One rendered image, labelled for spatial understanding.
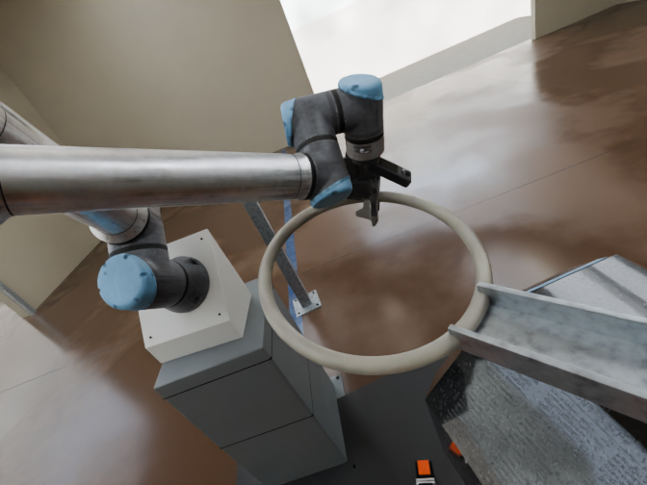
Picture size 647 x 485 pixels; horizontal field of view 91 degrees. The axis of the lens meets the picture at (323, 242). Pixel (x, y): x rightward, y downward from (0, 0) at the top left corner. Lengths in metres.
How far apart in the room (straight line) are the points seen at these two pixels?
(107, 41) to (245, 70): 2.28
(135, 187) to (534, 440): 0.87
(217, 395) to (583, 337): 1.05
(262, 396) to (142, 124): 6.59
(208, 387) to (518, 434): 0.90
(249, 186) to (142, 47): 6.70
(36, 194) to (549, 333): 0.73
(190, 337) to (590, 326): 1.05
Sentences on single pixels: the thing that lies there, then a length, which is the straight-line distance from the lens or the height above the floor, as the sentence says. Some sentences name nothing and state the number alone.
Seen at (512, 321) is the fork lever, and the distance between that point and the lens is 0.65.
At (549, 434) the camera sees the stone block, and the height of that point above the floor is 0.77.
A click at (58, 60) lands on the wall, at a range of 7.76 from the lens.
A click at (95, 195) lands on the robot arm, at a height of 1.50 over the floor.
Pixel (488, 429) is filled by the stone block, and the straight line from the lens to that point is 0.95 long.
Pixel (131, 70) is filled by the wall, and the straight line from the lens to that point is 7.30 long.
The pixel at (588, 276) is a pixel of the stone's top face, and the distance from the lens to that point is 1.04.
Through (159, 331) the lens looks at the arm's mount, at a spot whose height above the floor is 0.97.
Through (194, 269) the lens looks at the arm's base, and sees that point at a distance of 1.12.
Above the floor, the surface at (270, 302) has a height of 1.17.
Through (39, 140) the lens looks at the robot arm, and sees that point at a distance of 0.72.
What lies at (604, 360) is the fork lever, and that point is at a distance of 0.61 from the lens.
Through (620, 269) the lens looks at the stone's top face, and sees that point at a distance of 1.06.
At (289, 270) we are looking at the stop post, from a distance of 2.23.
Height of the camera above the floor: 1.56
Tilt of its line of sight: 31 degrees down
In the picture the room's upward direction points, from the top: 25 degrees counter-clockwise
